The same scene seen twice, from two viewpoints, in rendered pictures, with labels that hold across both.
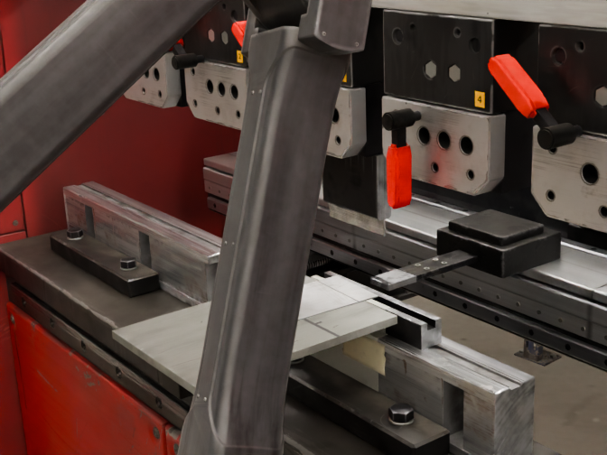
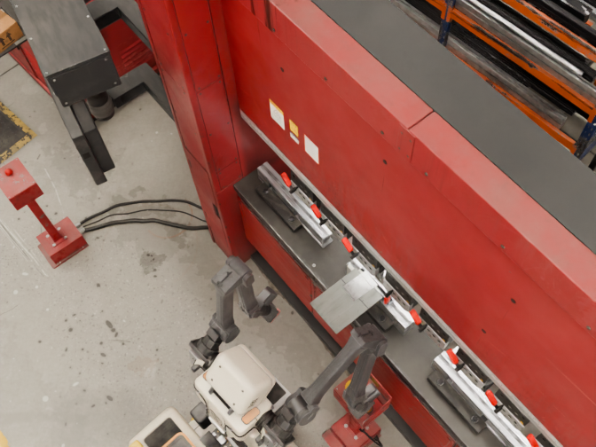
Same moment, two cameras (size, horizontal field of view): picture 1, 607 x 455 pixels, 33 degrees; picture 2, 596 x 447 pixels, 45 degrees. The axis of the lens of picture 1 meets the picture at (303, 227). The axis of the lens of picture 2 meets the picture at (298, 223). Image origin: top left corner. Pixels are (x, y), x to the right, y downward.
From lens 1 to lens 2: 249 cm
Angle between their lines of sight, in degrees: 44
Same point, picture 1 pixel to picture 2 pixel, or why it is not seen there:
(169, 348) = (326, 314)
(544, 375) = not seen: hidden behind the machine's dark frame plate
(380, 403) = (377, 310)
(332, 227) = not seen: hidden behind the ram
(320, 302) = (362, 288)
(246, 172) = (361, 364)
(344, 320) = (369, 299)
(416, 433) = (386, 325)
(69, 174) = (256, 156)
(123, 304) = (293, 237)
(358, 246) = not seen: hidden behind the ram
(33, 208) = (245, 169)
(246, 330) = (360, 384)
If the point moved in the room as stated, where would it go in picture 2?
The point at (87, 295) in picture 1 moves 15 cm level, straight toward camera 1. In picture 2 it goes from (278, 230) to (287, 257)
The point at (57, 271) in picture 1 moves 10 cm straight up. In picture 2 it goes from (263, 209) to (262, 199)
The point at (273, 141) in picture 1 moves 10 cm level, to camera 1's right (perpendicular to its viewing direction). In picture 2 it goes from (366, 363) to (394, 361)
